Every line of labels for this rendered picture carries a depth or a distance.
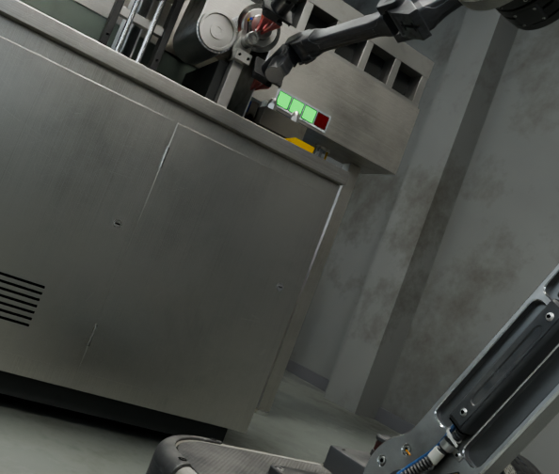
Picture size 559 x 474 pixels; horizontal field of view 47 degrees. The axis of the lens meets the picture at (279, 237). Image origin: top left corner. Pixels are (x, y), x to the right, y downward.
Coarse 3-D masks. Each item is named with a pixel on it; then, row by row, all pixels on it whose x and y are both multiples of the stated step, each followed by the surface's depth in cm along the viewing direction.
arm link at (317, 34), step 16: (384, 0) 155; (400, 0) 151; (368, 16) 163; (384, 16) 156; (304, 32) 183; (320, 32) 177; (336, 32) 170; (352, 32) 165; (368, 32) 162; (384, 32) 159; (304, 48) 182; (320, 48) 177
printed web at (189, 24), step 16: (144, 0) 198; (192, 0) 209; (208, 0) 191; (144, 16) 186; (192, 16) 199; (176, 32) 210; (192, 32) 194; (128, 48) 190; (176, 48) 209; (192, 48) 199; (208, 48) 193; (192, 64) 215
